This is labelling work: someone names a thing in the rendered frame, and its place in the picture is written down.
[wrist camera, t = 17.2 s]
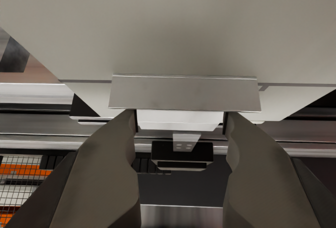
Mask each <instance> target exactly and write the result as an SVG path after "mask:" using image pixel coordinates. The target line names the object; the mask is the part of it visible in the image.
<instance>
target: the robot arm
mask: <svg viewBox="0 0 336 228"><path fill-rule="evenodd" d="M138 132H139V131H138V118H137V110H136V109H125V110H124V111H123V112H121V113H120V114H118V115H117V116H116V117H114V118H113V119H111V120H110V121H109V122H107V123H106V124H105V125H103V126H102V127H100V128H99V129H98V130H97V131H95V132H94V133H93V134H92V135H91V136H89V137H88V138H87V139H86V140H85V141H84V143H83V144H82V145H81V146H80V147H79V148H78V149H77V151H75V152H69V153H68V154H67V155H66V156H65V157H64V158H63V160H62V161H61V162H60V163H59V164H58V165H57V166H56V167H55V169H54V170H53V171H52V172H51V173H50V174H49V175H48V176H47V178H46V179H45V180H44V181H43V182H42V183H41V184H40V185H39V187H38V188H37V189H36V190H35V191H34V192H33V193H32V194H31V196H30V197H29V198H28V199H27V200H26V201H25V202H24V203H23V205H22V206H21V207H20V208H19V209H18V210H17V211H16V213H15V214H14V215H13V216H12V218H11V219H10V220H9V221H8V223H7V224H6V225H5V227H4V228H141V224H142V220H141V203H140V193H139V183H138V174H137V172H136V171H135V170H134V169H133V168H132V167H131V165H132V163H133V161H134V160H135V158H136V152H135V142H134V136H135V135H136V133H138ZM222 134H223V135H225V137H226V139H227V140H228V142H229V143H228V149H227V154H226V161H227V163H228V164H229V166H230V167H231V170H232V173H231V174H230V175H229V177H228V182H227V187H226V192H225V197H224V202H223V217H222V228H336V197H335V196H334V195H333V194H332V193H331V192H330V191H329V190H328V189H327V188H326V187H325V186H324V184H323V183H322V182H321V181H320V180H319V179H318V178H317V177H316V176H315V175H314V174H313V173H312V172H311V171H310V170H309V168H308V167H307V166H306V165H305V164H304V163H303V162H302V161H301V160H300V159H298V158H291V157H290V155H289V154H288V153H287V152H286V151H285V150H284V149H283V148H282V147H281V146H280V145H279V144H278V143H277V142H276V141H275V140H274V139H273V138H272V137H271V136H269V135H268V134H267V133H266V132H264V131H263V130H262V129H260V128H259V127H258V126H256V125H255V124H253V123H252V122H251V121H249V120H248V119H246V118H245V117H244V116H242V115H241V114H239V113H238V112H223V124H222Z"/></svg>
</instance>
